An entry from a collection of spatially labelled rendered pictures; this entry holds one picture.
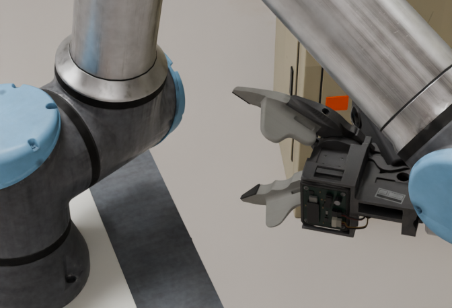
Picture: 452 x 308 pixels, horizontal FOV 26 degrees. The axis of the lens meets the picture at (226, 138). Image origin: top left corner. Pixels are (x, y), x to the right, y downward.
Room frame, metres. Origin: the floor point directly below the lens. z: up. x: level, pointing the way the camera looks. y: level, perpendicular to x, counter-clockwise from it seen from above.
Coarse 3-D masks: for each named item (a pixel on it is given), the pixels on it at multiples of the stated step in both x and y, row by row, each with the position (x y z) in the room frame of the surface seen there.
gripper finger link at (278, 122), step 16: (240, 96) 0.75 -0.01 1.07; (256, 96) 0.74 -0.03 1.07; (272, 96) 0.74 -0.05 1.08; (288, 96) 0.74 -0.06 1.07; (272, 112) 0.73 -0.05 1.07; (288, 112) 0.73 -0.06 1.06; (272, 128) 0.71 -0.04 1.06; (288, 128) 0.71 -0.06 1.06; (304, 128) 0.72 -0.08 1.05; (304, 144) 0.71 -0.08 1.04
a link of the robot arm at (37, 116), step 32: (0, 96) 0.97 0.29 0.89; (32, 96) 0.97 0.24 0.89; (0, 128) 0.91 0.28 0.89; (32, 128) 0.90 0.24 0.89; (64, 128) 0.94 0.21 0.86; (0, 160) 0.86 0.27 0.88; (32, 160) 0.87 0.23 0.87; (64, 160) 0.91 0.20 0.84; (96, 160) 0.94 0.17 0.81; (0, 192) 0.85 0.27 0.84; (32, 192) 0.86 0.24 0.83; (64, 192) 0.90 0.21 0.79; (0, 224) 0.85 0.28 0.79; (32, 224) 0.86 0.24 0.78; (64, 224) 0.90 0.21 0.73; (0, 256) 0.84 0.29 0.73
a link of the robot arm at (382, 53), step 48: (288, 0) 0.65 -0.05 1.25; (336, 0) 0.64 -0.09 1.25; (384, 0) 0.64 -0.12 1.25; (336, 48) 0.62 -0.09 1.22; (384, 48) 0.60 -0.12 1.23; (432, 48) 0.61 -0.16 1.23; (384, 96) 0.58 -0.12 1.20; (432, 96) 0.57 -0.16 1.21; (432, 144) 0.55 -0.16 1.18; (432, 192) 0.53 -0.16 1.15
